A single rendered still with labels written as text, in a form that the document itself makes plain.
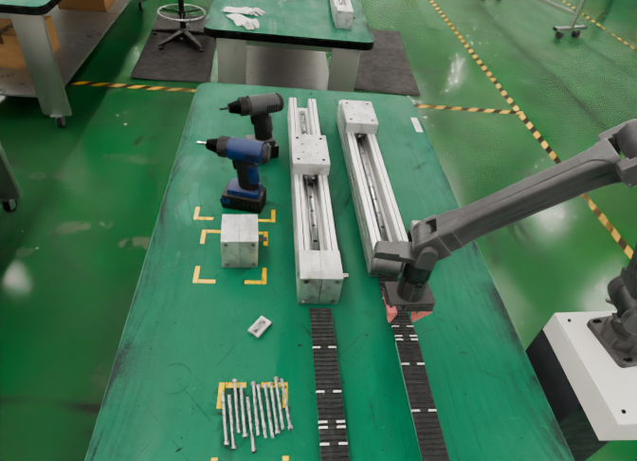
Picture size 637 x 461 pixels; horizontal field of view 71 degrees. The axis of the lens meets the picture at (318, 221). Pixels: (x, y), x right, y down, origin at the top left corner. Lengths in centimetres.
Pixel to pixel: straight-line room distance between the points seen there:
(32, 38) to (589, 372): 296
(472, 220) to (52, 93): 277
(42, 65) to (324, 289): 246
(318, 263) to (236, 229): 23
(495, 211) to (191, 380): 68
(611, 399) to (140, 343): 98
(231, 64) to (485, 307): 202
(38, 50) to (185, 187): 186
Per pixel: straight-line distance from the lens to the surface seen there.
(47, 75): 319
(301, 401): 98
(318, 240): 118
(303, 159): 133
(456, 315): 119
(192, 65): 408
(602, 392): 113
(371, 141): 155
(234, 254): 114
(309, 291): 107
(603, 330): 120
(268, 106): 144
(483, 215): 86
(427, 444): 96
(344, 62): 274
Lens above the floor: 166
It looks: 42 degrees down
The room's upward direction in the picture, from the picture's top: 8 degrees clockwise
